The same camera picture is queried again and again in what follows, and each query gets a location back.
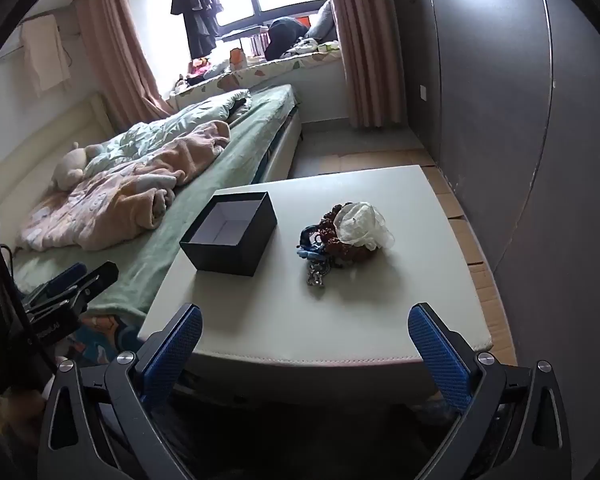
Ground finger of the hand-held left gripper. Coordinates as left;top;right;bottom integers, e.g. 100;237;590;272
27;262;88;307
25;261;120;322

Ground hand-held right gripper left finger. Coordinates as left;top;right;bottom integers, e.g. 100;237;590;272
37;302;203;480

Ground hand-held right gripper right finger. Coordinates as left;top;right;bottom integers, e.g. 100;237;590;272
407;302;573;480

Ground black jewelry box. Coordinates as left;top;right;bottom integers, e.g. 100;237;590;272
179;191;279;278

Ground pile of jewellery and scrunchie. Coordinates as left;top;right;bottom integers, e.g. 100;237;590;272
314;203;381;264

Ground white organza scrunchie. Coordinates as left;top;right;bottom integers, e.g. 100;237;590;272
333;201;396;251

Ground printed floor mat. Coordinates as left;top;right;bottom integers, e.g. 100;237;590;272
64;309;147;367

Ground pink fleece blanket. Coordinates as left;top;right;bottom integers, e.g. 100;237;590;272
20;121;231;253

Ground beige plush toy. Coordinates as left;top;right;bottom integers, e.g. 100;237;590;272
51;142;106;192

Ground white padded table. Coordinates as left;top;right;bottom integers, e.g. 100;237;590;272
137;164;494;407

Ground flattened cardboard sheets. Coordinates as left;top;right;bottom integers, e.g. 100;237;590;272
330;145;519;367

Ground light green floral duvet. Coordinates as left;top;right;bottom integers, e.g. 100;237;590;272
82;89;254;177

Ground bed with green sheet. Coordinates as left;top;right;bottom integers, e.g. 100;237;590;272
0;82;304;322

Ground beige hanging towel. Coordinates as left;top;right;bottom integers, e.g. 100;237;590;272
20;14;72;99

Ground pink curtain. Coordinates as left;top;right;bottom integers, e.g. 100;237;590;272
320;0;411;129
75;0;177;127

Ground pink toys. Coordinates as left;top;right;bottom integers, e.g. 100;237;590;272
186;57;215;87

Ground floral window seat cushion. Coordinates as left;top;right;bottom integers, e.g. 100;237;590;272
169;40;342;111

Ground grey wardrobe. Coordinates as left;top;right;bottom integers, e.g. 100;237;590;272
390;0;600;411

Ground hanging dark clothes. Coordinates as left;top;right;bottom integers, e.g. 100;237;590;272
170;0;225;60

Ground dark bag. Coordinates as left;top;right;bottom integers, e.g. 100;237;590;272
263;16;311;60

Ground grey pillow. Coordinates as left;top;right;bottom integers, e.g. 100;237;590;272
307;0;339;43

